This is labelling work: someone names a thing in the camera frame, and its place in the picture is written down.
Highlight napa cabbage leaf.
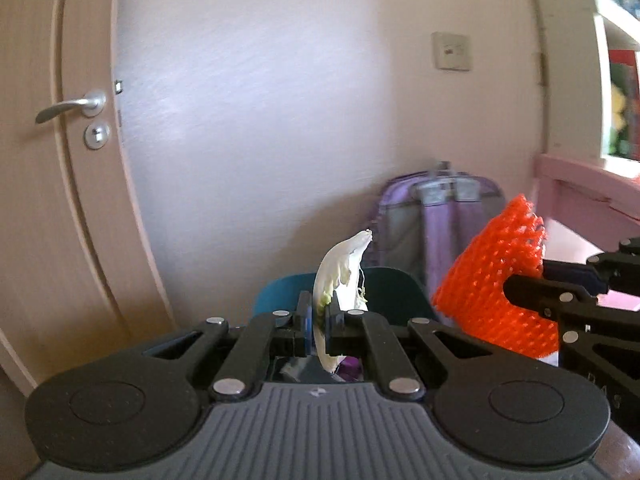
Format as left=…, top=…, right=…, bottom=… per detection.
left=312, top=230, right=373, bottom=373

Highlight cream wooden door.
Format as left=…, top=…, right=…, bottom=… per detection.
left=0, top=0, right=176, bottom=396

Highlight silver door handle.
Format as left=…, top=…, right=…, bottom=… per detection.
left=35, top=90, right=107, bottom=124

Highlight white purple snack bag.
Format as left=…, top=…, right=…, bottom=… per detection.
left=336, top=355, right=373, bottom=383

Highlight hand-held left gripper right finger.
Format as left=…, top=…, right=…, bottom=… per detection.
left=325, top=305, right=501, bottom=402

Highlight silver door lock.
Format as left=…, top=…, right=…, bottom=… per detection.
left=83, top=121, right=111, bottom=150

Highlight white bookshelf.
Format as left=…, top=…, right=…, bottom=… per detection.
left=525, top=0, right=640, bottom=161

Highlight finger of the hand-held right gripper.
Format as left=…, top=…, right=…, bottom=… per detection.
left=502, top=274, right=640, bottom=332
left=542, top=237, right=640, bottom=293

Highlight teal deer print trash bin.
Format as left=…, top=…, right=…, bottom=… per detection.
left=252, top=266, right=437, bottom=331

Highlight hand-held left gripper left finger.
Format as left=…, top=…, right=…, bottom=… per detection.
left=142, top=290, right=316, bottom=402

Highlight purple grey backpack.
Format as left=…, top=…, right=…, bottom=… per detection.
left=369, top=160, right=505, bottom=331

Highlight orange foam net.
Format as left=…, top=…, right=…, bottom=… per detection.
left=431, top=194, right=560, bottom=361

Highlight pink desk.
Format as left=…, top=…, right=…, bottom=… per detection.
left=535, top=154, right=640, bottom=311

